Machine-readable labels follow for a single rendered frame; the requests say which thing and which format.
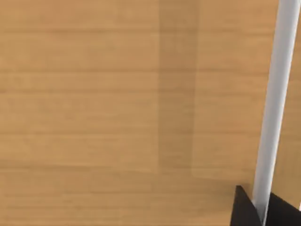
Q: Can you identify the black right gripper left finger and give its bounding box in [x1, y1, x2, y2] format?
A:
[230, 185, 262, 226]

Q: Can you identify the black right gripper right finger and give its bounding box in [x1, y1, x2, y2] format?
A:
[265, 192, 301, 226]

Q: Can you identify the long metal handle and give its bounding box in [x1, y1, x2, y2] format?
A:
[251, 0, 301, 226]

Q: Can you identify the wooden door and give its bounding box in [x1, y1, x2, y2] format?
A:
[0, 0, 301, 226]

